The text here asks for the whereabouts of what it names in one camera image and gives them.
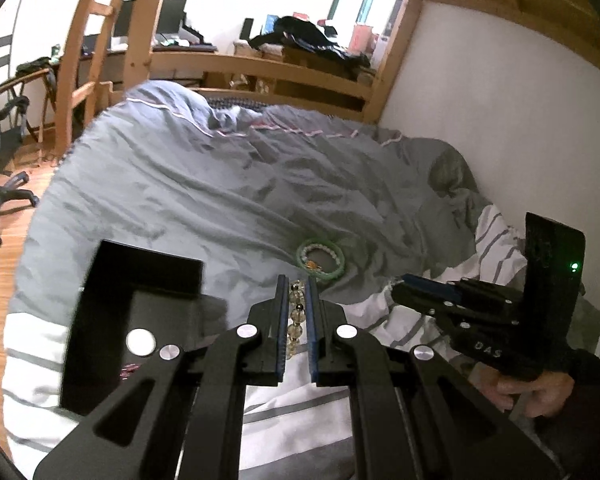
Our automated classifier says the black computer monitor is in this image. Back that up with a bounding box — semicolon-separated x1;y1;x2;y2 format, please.
112;0;189;41

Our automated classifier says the green jade bangle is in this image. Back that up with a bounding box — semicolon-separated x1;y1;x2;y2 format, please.
296;239;348;282

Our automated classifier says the wooden desk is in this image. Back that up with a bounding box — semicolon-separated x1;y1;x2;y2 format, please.
50;35;221;91

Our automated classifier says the white bead bracelet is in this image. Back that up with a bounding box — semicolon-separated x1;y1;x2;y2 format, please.
300;242;342;273

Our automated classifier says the wooden bunk bed frame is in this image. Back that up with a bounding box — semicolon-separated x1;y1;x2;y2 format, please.
54;0;600;161

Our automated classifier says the pink box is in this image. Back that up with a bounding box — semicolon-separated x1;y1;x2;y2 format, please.
350;24;377;55

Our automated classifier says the white round disc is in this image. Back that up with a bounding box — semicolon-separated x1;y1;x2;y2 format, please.
126;328;157;357

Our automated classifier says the white striped bed sheet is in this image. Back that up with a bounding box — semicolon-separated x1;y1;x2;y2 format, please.
1;204;600;480

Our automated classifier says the person's right hand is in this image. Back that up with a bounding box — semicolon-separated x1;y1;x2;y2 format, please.
480;360;577;419

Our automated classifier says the black jewelry box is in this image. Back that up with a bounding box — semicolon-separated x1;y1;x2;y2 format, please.
59;240;206;417

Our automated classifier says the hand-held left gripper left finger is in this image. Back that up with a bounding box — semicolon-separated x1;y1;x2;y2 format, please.
32;275;289;480

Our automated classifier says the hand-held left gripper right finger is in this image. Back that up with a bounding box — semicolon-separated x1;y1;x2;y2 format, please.
307;276;567;480

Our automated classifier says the pile of black clothes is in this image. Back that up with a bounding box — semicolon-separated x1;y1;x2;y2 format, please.
249;16;372;70

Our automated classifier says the wooden folding table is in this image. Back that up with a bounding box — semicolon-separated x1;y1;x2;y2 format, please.
0;67;57;163

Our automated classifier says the grey blanket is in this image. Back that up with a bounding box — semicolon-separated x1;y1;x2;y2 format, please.
9;81;493;323

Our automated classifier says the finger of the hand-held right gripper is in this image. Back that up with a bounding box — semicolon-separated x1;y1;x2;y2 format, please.
390;282;463;333
401;273;523;311

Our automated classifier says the amber bead bracelet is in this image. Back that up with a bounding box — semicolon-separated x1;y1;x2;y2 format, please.
286;280;309;359

